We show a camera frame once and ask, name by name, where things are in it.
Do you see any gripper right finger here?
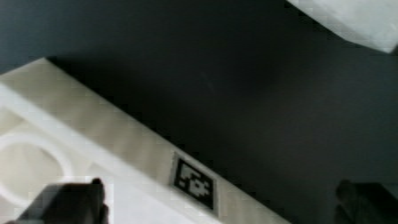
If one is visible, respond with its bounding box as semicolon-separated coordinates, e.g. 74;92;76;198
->
334;180;398;224

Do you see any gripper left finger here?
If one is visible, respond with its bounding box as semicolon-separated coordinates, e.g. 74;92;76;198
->
16;178;108;224

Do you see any white square tabletop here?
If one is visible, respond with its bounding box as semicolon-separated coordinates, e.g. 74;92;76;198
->
0;59;291;224

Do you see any white table leg with tag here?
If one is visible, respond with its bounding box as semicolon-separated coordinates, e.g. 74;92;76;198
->
286;0;398;53

